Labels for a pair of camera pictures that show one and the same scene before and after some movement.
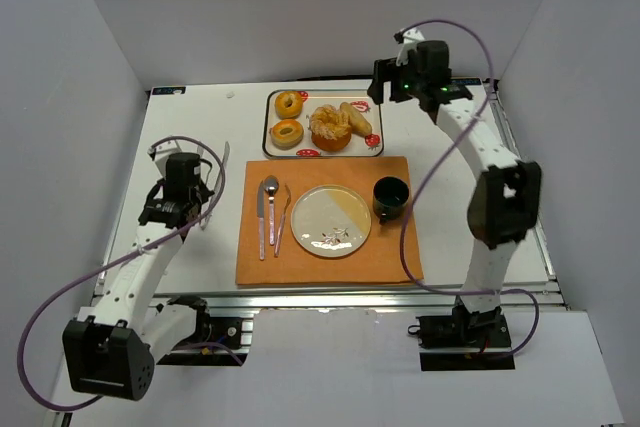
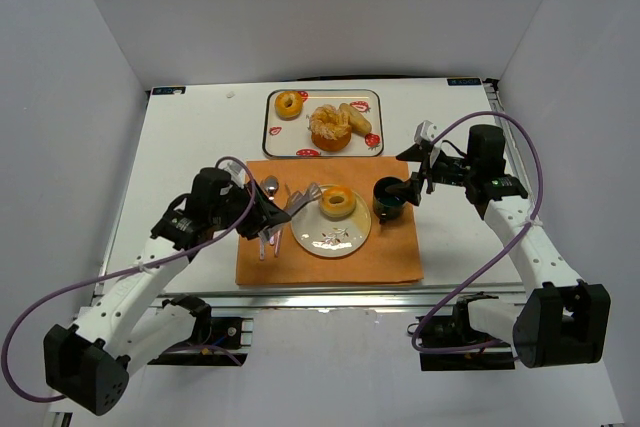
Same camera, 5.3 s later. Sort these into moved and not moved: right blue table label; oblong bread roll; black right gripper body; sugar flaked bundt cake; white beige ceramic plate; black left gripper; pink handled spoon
Moved: black left gripper; black right gripper body
Not moved: oblong bread roll; right blue table label; pink handled spoon; white beige ceramic plate; sugar flaked bundt cake
